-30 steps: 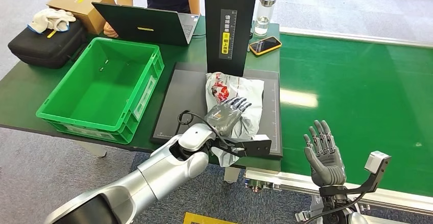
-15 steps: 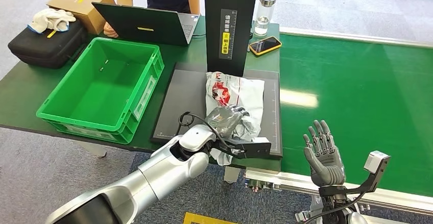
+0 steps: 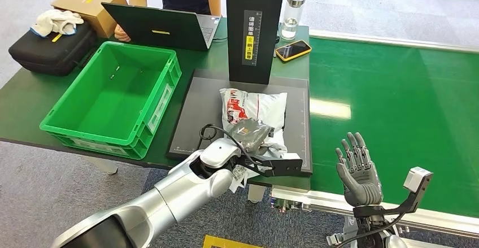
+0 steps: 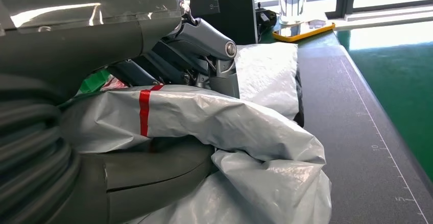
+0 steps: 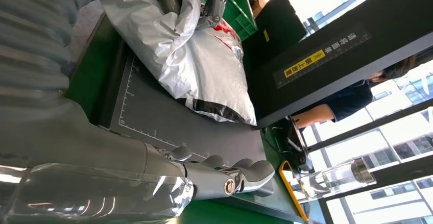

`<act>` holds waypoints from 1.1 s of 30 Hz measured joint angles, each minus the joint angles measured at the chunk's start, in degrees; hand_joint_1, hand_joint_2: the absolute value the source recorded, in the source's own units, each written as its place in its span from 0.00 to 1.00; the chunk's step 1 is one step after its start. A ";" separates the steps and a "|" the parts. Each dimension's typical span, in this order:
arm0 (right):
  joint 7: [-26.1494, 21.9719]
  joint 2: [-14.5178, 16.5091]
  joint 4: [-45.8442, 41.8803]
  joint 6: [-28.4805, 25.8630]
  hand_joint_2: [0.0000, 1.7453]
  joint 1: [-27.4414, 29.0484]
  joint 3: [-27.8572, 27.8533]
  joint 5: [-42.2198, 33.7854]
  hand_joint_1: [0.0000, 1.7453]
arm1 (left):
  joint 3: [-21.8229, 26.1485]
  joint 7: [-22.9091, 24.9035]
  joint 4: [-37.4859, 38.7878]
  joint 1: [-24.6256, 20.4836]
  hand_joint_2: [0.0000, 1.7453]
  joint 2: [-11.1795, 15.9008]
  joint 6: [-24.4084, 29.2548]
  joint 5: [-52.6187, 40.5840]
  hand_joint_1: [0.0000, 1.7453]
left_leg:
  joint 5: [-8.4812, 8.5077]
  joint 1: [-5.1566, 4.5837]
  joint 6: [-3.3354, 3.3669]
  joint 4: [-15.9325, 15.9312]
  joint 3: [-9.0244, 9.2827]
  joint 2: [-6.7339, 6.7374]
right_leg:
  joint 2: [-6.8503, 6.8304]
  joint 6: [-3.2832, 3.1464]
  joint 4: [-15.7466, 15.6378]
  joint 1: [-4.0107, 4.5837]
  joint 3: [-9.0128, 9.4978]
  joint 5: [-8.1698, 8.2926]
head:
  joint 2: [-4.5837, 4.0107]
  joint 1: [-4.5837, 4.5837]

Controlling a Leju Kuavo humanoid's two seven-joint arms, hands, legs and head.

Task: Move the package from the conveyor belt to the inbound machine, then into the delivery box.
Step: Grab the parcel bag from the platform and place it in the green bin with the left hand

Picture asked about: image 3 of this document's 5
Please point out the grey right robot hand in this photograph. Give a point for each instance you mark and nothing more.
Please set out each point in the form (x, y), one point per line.
(361, 186)

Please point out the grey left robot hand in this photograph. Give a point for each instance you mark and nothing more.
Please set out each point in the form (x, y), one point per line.
(250, 136)

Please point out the person's right hand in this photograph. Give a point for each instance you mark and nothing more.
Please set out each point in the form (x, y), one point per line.
(121, 33)

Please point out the white plastic mailer package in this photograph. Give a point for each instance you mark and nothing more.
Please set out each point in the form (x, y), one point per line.
(258, 106)

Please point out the brown cardboard box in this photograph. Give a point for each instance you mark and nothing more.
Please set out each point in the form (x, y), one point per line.
(93, 10)

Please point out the black laptop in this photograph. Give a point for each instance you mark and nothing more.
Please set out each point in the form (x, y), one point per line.
(161, 25)

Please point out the green plastic crate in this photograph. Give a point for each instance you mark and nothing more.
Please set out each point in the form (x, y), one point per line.
(108, 85)

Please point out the white table leg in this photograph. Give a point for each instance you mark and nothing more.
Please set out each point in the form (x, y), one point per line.
(256, 194)
(103, 166)

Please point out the white work gloves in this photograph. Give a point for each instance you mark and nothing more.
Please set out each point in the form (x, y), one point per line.
(56, 21)

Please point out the black carrying case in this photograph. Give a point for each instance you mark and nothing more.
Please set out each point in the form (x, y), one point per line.
(48, 55)

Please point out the smartphone with orange case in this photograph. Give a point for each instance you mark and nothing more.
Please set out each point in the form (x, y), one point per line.
(293, 50)

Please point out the glass water bottle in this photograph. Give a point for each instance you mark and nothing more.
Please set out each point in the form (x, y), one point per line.
(291, 18)

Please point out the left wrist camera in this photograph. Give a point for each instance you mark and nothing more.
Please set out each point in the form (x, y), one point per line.
(286, 167)

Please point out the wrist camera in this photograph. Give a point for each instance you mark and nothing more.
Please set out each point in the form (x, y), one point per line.
(417, 181)
(286, 167)

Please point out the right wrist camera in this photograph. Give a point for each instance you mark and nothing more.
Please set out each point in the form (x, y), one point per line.
(417, 181)

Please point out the black scanner base plate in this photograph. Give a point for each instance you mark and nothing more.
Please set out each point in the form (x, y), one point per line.
(194, 104)

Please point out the aluminium conveyor side rail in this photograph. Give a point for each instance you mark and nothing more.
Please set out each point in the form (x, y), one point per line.
(374, 40)
(449, 224)

